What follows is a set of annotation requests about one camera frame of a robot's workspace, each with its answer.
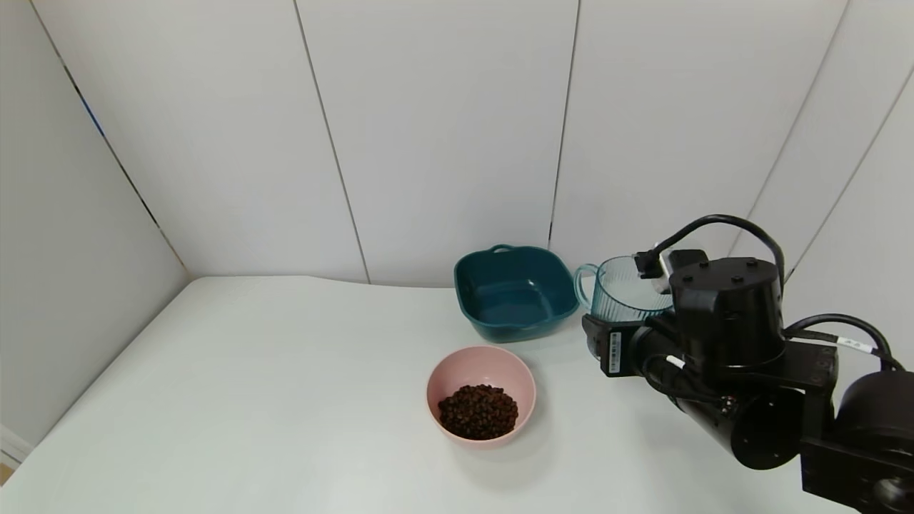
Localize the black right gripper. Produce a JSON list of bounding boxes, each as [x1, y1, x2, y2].
[[581, 313, 678, 378]]

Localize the blue ribbed transparent cup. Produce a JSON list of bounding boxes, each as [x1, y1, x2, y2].
[[575, 256, 676, 326]]

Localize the brown granular solid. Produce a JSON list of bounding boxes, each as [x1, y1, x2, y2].
[[438, 384, 520, 440]]

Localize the pink round bowl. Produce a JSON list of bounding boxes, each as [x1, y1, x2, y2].
[[426, 346, 537, 449]]

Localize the teal square basin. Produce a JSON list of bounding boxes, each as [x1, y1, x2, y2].
[[453, 244, 582, 344]]

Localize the thin black camera cable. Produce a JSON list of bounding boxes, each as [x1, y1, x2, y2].
[[634, 213, 786, 286]]

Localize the black cable with white label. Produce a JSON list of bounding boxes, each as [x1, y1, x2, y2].
[[784, 313, 906, 372]]

